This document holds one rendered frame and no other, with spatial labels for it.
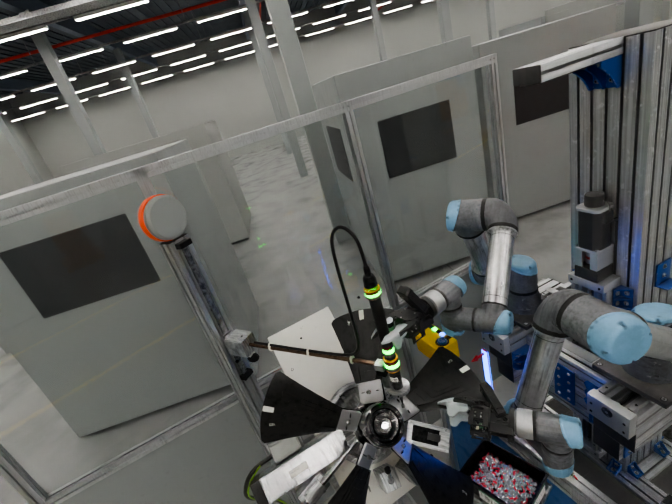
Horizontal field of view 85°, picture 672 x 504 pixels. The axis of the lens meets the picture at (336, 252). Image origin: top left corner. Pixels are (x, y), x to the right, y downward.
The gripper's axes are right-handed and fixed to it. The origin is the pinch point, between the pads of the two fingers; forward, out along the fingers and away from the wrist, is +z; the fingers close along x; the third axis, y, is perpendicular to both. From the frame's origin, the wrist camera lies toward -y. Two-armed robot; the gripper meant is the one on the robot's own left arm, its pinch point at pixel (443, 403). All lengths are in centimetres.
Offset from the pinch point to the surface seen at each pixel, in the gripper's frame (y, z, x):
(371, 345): -5.1, 20.6, -17.5
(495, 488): 5.1, -11.8, 33.6
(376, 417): 13.5, 15.2, -8.5
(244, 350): 3, 69, -18
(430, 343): -36.8, 14.3, 14.6
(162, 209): -6, 79, -74
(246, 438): 8, 99, 42
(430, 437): 2.9, 6.3, 15.4
